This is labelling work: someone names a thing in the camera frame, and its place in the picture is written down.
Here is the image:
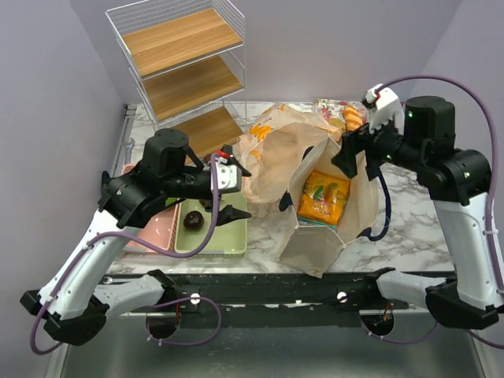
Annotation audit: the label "white wire wooden shelf rack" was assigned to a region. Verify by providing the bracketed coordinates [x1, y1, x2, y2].
[106, 1, 246, 158]

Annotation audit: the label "orange plastic grocery bag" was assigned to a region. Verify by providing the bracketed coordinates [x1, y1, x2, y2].
[235, 103, 342, 203]

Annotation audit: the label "yellow snack package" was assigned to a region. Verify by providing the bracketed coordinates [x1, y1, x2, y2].
[298, 170, 350, 228]

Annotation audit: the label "beige canvas tote bag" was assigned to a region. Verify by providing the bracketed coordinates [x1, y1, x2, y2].
[277, 138, 381, 278]

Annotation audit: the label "dark brown round vegetable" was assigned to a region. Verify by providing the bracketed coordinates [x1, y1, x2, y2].
[183, 210, 205, 232]

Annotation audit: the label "brown small bottle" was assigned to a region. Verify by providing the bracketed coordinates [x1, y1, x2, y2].
[203, 153, 217, 165]

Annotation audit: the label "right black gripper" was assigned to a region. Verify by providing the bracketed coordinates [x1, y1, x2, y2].
[331, 105, 423, 175]

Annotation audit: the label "brown bread slices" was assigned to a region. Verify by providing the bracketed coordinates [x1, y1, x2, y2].
[328, 118, 347, 132]

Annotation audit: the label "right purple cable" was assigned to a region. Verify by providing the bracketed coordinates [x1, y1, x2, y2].
[358, 75, 504, 350]

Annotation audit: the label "orange baguette bread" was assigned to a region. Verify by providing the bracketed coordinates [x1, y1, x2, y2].
[343, 106, 364, 131]

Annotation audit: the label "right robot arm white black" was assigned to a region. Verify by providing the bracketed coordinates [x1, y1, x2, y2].
[332, 90, 503, 330]

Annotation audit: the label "pink plastic basket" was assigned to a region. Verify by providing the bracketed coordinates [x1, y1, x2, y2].
[122, 163, 179, 254]

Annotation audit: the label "floral pattern tray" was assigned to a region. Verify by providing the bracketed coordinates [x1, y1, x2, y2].
[313, 98, 368, 122]

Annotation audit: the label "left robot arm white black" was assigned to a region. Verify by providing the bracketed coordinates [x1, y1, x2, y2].
[20, 128, 249, 346]

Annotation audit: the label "black clamp handle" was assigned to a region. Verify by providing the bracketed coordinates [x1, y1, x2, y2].
[100, 171, 111, 197]

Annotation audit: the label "black metal base rail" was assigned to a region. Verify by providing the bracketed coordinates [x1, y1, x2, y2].
[109, 269, 413, 328]

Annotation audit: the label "green plastic basket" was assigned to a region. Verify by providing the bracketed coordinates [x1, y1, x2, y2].
[173, 193, 247, 256]

